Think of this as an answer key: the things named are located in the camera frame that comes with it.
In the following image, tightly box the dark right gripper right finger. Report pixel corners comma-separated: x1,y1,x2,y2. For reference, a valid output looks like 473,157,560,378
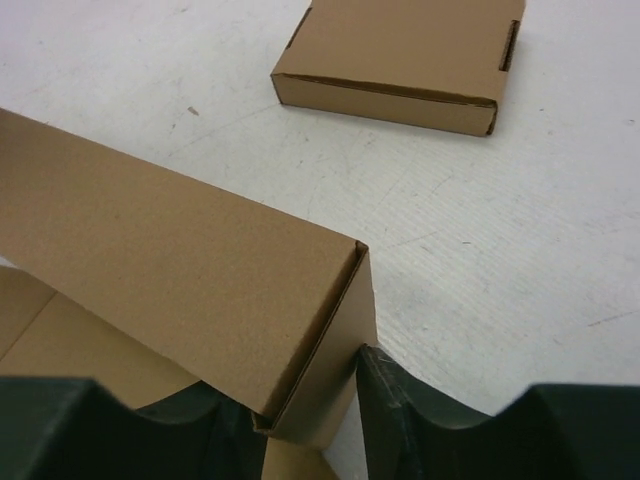
357,346,639,479

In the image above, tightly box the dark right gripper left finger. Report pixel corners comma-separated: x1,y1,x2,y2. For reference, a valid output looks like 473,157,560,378
1,377,267,479

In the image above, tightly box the large cardboard box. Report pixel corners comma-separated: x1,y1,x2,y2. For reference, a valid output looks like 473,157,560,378
1,111,377,479

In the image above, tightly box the small folded cardboard box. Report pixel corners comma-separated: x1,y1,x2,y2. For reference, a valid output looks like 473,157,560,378
271,0,526,137

